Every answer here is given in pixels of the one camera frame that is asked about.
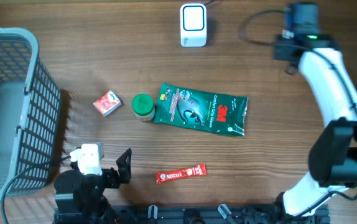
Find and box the green lid jar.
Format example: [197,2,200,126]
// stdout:
[132,93,155,122]

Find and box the small red juice box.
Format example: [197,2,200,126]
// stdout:
[93,90,122,116]

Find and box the red Nescafe stick sachet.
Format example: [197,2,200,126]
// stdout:
[156,164,207,184]

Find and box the green 3M gloves package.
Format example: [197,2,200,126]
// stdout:
[154,83,248,136]

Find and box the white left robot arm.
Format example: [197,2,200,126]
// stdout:
[53,148,132,224]

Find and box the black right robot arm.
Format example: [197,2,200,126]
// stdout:
[273,2,357,219]

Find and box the white barcode scanner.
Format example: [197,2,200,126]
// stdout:
[180,3,207,47]

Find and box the grey plastic mesh basket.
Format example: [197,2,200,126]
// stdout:
[0,28,62,201]

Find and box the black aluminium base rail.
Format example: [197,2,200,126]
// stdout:
[113,203,331,224]

